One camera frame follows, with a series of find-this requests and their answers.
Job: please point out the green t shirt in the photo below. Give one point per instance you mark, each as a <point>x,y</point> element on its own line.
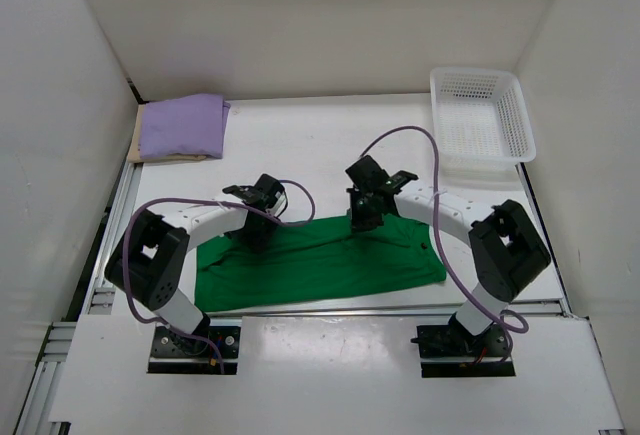
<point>322,260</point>

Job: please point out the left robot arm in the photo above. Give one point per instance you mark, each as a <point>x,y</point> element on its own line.
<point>147,263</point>

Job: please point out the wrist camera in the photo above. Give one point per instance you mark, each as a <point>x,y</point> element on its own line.
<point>368,177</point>
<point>266,194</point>

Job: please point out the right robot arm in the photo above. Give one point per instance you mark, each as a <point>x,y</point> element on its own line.
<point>507,250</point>

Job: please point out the beige t shirt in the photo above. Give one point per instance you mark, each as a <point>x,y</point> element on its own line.
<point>133,155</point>

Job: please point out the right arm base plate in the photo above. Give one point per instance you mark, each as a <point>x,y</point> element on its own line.
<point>444,355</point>

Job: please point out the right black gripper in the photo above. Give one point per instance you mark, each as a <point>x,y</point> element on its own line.
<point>358,222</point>

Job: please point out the white plastic basket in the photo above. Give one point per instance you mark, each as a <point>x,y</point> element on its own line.
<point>480,118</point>

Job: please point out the aluminium frame rail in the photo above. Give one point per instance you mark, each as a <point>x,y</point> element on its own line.
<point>93,295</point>

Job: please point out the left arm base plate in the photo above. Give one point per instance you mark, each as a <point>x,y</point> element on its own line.
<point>171,354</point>

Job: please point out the purple t shirt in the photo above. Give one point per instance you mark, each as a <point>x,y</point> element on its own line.
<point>194,125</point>

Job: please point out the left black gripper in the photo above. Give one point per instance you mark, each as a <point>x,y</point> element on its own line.
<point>258,241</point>

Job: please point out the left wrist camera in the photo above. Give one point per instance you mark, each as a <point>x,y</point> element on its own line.
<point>266,194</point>

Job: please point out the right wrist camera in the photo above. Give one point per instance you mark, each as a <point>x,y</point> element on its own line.
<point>368,177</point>

